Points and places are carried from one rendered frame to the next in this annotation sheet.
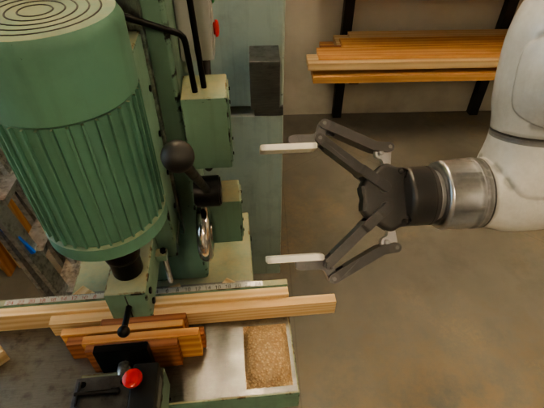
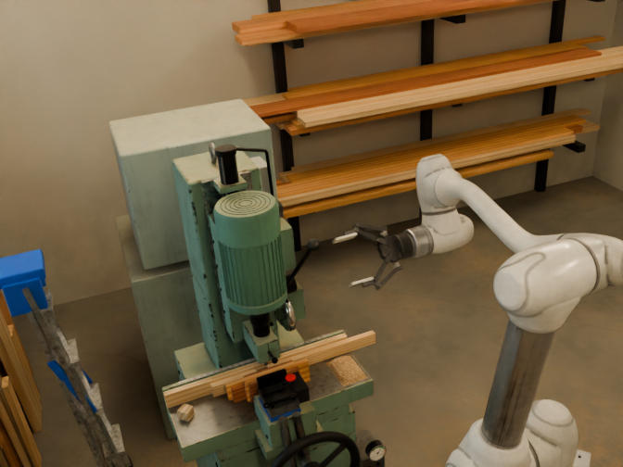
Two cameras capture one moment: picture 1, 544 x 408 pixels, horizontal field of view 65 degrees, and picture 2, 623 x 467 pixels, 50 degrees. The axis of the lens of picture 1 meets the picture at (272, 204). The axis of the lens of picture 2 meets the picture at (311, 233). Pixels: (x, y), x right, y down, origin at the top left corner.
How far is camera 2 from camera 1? 1.40 m
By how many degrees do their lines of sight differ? 19
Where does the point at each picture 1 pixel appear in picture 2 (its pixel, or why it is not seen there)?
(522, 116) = (430, 205)
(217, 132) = (287, 248)
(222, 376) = (326, 385)
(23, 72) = (259, 224)
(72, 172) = (265, 264)
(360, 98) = (316, 226)
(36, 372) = (216, 414)
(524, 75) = (425, 190)
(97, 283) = not seen: hidden behind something
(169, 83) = not seen: hidden behind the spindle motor
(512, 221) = (441, 246)
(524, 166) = (438, 222)
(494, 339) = not seen: hidden behind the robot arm
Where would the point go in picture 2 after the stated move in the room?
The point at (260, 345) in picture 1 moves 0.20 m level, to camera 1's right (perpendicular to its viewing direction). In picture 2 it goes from (341, 363) to (400, 347)
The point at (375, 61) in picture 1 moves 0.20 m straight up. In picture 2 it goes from (326, 190) to (324, 158)
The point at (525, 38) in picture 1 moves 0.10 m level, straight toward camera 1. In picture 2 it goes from (422, 178) to (419, 193)
